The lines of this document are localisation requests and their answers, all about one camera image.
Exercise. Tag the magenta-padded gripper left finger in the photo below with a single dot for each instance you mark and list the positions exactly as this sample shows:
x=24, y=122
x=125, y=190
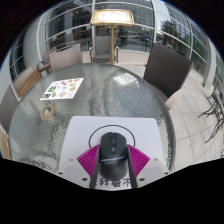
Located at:
x=71, y=170

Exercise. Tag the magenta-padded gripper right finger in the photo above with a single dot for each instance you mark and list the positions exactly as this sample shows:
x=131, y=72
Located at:
x=153, y=170

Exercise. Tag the black computer mouse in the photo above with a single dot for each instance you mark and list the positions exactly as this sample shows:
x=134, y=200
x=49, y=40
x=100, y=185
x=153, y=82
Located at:
x=113, y=155

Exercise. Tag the white mouse pad, circle print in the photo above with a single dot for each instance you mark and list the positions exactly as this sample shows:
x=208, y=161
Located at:
x=83, y=133

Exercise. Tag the brown tape roll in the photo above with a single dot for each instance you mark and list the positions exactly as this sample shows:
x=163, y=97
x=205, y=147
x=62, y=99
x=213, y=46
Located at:
x=42, y=113

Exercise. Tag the wooden slat bench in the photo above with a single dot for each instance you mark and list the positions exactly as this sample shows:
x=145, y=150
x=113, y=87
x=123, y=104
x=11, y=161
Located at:
x=26, y=81
x=3, y=141

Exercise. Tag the laminated picture menu sheet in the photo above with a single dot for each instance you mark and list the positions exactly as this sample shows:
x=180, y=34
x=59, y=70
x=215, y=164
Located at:
x=63, y=89

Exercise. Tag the dark metal folding table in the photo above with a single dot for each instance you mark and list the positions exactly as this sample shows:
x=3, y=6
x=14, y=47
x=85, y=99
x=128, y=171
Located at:
x=215, y=113

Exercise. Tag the grey wicker armchair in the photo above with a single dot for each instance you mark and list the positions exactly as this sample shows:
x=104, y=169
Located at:
x=103, y=46
x=43, y=63

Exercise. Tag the gold menu lectern stand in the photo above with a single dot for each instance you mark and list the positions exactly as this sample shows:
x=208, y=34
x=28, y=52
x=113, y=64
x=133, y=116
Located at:
x=111, y=18

